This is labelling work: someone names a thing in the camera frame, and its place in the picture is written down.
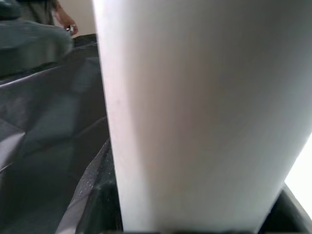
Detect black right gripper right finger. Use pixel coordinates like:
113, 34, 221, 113
255, 184, 312, 234

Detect person in grey clothes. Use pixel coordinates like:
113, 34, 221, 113
19, 0, 57, 26

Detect white tapered plastic leg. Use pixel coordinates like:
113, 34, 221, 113
92, 0, 312, 234

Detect black table cloth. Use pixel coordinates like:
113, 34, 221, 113
0, 14, 115, 234

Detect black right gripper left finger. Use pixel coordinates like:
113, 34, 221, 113
58, 140, 124, 234

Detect person bare hand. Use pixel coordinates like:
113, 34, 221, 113
54, 0, 79, 36

